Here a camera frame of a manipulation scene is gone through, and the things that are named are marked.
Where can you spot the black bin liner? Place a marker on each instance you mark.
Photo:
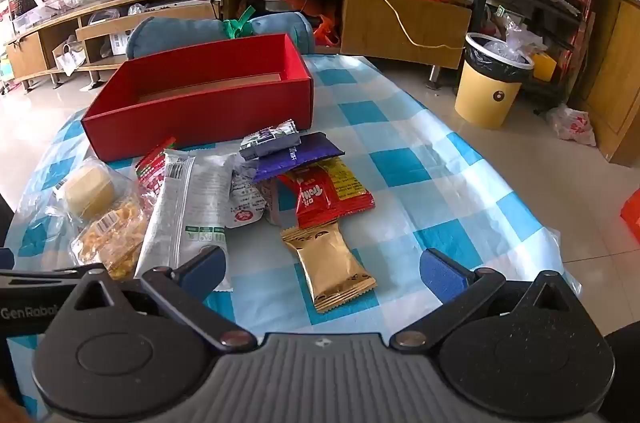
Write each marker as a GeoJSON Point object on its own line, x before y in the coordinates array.
{"type": "Point", "coordinates": [500, 65]}

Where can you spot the green plastic tie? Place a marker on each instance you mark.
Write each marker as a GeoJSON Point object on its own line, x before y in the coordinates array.
{"type": "Point", "coordinates": [237, 25]}

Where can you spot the orange bag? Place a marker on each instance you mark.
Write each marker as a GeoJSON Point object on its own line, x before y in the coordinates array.
{"type": "Point", "coordinates": [325, 28]}

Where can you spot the clear plastic bag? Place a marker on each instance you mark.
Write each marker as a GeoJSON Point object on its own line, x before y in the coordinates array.
{"type": "Point", "coordinates": [512, 38]}

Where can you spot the purple wafer packet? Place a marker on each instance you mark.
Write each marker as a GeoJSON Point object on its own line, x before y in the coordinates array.
{"type": "Point", "coordinates": [295, 155]}

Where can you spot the wooden cupboard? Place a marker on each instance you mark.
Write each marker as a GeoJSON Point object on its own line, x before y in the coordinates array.
{"type": "Point", "coordinates": [615, 78]}

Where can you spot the gold snack packet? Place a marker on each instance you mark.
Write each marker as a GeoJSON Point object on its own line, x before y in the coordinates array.
{"type": "Point", "coordinates": [325, 263]}

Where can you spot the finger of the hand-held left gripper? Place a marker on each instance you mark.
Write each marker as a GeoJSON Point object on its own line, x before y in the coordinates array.
{"type": "Point", "coordinates": [45, 278]}
{"type": "Point", "coordinates": [5, 259]}

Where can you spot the white long snack packet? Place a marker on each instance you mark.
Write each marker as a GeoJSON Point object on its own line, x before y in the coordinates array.
{"type": "Point", "coordinates": [185, 203]}

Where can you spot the small white snack packet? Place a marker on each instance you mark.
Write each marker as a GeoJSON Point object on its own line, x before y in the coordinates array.
{"type": "Point", "coordinates": [245, 203]}

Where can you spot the red yellow snack packet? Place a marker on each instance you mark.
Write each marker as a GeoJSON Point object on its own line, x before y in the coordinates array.
{"type": "Point", "coordinates": [320, 198]}

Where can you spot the yellow trash bin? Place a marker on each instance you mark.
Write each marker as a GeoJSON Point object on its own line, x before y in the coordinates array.
{"type": "Point", "coordinates": [482, 98]}

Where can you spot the red long snack packet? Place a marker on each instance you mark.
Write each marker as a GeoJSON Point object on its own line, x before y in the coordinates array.
{"type": "Point", "coordinates": [152, 173]}

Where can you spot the small yellow box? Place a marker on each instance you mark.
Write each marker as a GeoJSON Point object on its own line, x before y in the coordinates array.
{"type": "Point", "coordinates": [545, 65]}

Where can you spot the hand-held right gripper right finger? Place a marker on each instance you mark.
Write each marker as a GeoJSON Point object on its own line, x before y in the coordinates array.
{"type": "Point", "coordinates": [440, 275]}

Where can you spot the white red plastic bag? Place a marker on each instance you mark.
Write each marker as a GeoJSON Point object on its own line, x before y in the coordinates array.
{"type": "Point", "coordinates": [572, 125]}

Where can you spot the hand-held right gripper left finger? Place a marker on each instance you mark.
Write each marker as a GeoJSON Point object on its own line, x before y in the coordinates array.
{"type": "Point", "coordinates": [207, 270]}

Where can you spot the red cardboard box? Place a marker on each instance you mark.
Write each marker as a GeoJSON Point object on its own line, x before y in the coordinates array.
{"type": "Point", "coordinates": [200, 118]}

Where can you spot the clear bun packet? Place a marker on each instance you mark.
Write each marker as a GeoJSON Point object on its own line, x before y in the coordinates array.
{"type": "Point", "coordinates": [90, 190]}

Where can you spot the blue rolled cushion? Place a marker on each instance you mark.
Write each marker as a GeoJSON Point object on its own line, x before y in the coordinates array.
{"type": "Point", "coordinates": [170, 35]}

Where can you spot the white green wafer packet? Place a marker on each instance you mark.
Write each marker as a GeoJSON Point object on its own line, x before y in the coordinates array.
{"type": "Point", "coordinates": [267, 140]}

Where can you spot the clear yellow crisp snack packet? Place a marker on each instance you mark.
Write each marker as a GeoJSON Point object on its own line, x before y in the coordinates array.
{"type": "Point", "coordinates": [112, 228]}

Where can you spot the blue checkered tablecloth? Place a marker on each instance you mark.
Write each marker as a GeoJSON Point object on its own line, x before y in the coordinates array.
{"type": "Point", "coordinates": [400, 163]}

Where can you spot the white paper bag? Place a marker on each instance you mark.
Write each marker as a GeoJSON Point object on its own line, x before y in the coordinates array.
{"type": "Point", "coordinates": [70, 58]}

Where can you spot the wooden television cabinet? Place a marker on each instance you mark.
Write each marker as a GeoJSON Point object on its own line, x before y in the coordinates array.
{"type": "Point", "coordinates": [390, 28]}

